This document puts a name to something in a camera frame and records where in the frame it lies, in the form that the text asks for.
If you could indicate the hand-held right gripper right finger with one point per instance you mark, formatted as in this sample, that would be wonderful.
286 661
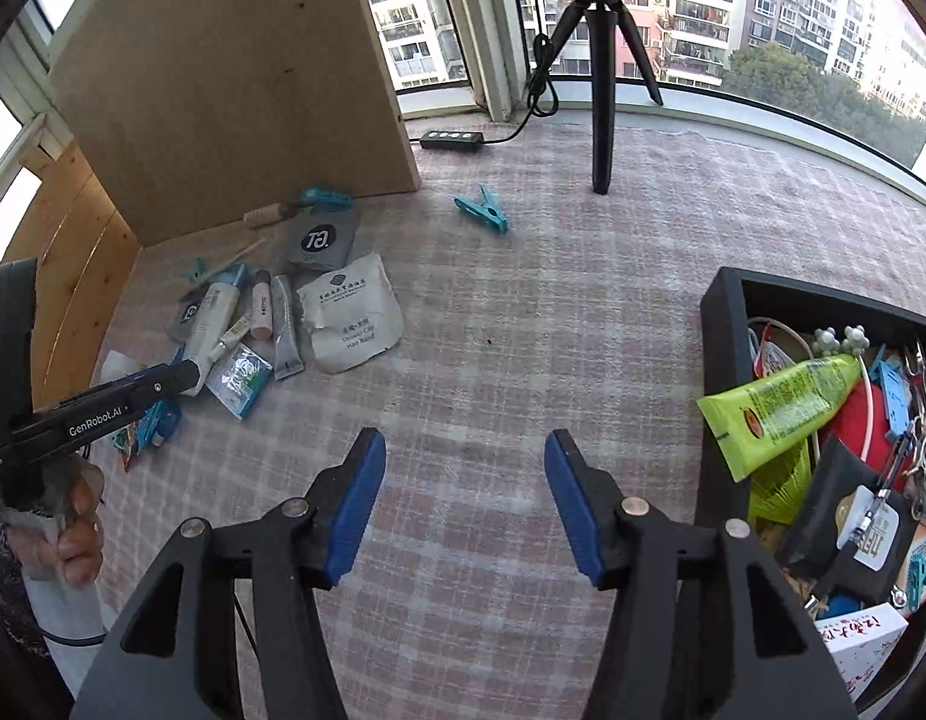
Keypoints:
575 510

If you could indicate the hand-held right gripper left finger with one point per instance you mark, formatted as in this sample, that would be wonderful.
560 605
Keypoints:
354 495

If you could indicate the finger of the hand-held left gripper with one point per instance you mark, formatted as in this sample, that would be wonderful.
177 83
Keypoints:
170 379

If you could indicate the black storage box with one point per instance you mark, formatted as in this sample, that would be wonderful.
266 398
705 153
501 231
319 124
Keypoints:
721 330

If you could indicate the green tube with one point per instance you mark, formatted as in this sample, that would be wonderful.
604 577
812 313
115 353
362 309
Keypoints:
785 409

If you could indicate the person's left forearm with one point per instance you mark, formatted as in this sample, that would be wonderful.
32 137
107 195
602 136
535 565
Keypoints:
12 592

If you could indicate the plaid cloth desktop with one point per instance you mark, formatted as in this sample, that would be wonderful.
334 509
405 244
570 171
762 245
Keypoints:
508 315

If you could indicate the person's left hand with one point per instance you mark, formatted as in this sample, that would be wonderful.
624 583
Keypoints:
80 532

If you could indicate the blue correction tape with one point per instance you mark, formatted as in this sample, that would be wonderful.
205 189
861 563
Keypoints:
159 424

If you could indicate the small snack packet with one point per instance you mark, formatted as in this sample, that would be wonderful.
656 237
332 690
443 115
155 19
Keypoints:
125 446

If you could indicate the grey sachet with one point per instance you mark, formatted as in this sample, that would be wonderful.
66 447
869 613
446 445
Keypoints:
185 319

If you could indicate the white bottle with blue cap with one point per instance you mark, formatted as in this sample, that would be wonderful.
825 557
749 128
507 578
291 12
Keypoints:
211 330

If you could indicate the blue wipe packet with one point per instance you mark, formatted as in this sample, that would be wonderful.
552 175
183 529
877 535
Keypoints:
241 382

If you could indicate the small teal clip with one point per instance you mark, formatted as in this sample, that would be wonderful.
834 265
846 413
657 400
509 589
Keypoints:
195 271

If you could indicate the small pink bottle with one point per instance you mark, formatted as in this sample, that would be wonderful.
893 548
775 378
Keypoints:
262 307

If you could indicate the grey tube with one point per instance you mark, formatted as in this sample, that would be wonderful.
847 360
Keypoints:
286 330

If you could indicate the wooden panel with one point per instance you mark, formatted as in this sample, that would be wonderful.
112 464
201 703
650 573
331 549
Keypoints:
80 262

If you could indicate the white shower cap packet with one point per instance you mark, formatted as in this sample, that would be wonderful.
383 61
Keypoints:
354 315

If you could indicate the yellow-green shuttlecock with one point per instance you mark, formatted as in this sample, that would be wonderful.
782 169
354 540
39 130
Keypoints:
778 487

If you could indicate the black sachet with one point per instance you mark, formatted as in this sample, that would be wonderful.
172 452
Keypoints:
324 238

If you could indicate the red pouch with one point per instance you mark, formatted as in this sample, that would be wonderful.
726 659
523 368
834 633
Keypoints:
853 420

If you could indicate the cardboard board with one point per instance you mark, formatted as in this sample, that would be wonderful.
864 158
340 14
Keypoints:
230 90

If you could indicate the grey flower toy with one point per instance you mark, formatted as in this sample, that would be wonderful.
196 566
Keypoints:
838 341

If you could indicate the white and red box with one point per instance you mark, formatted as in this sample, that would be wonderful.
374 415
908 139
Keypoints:
864 649

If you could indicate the black power strip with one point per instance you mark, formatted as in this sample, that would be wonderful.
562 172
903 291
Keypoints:
451 140

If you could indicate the black tripod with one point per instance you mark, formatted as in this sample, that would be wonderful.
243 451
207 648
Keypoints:
601 90

